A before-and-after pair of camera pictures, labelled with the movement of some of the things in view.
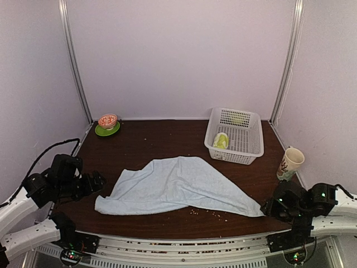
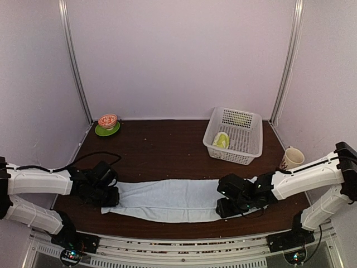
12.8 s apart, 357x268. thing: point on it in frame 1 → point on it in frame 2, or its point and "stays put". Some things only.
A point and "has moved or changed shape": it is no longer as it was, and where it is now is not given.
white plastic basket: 234,136 stays put
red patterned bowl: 107,121 stays put
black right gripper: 271,210 → 224,211
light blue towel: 170,182 has moved or changed shape
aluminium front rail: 194,250 stays put
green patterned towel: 221,140 stays put
